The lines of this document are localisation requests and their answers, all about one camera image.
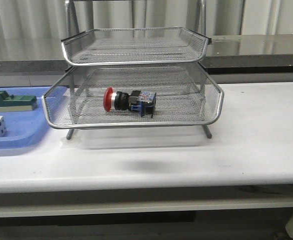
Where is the silver mesh tray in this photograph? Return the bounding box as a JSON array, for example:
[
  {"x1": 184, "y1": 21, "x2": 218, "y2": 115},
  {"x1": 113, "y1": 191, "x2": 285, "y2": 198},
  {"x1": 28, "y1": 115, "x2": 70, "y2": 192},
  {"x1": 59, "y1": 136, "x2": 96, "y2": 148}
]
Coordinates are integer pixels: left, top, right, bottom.
[
  {"x1": 42, "y1": 63, "x2": 224, "y2": 129},
  {"x1": 61, "y1": 27, "x2": 211, "y2": 67}
]

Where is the red emergency stop button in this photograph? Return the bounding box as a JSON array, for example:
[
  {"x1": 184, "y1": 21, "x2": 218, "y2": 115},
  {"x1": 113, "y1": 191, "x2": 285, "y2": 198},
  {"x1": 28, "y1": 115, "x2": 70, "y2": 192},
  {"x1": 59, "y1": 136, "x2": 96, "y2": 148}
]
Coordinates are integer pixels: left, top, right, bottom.
[{"x1": 103, "y1": 87, "x2": 157, "y2": 118}]

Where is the clear tape patch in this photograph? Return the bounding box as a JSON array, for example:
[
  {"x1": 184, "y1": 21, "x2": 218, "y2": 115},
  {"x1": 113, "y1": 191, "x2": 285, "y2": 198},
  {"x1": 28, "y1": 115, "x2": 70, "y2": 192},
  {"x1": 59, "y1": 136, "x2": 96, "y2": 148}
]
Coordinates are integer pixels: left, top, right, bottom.
[{"x1": 61, "y1": 136, "x2": 81, "y2": 149}]

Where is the blue plastic tray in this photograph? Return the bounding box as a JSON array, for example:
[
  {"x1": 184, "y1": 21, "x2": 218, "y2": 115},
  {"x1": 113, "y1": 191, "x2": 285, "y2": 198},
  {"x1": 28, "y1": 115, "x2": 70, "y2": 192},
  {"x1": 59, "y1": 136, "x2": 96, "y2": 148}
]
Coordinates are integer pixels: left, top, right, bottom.
[{"x1": 0, "y1": 85, "x2": 71, "y2": 150}]

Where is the green terminal block module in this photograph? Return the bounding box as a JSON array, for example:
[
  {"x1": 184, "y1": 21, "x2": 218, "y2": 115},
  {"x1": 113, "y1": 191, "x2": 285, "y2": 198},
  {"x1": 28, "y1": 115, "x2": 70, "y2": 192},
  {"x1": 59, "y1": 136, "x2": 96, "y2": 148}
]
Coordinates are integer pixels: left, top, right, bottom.
[{"x1": 0, "y1": 90, "x2": 38, "y2": 112}]

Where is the dark back counter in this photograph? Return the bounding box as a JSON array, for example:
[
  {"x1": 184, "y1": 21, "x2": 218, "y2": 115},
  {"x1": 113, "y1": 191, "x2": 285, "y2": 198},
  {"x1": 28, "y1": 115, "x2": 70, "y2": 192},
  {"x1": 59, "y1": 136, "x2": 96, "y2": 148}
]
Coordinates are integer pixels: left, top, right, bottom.
[{"x1": 0, "y1": 34, "x2": 293, "y2": 75}]

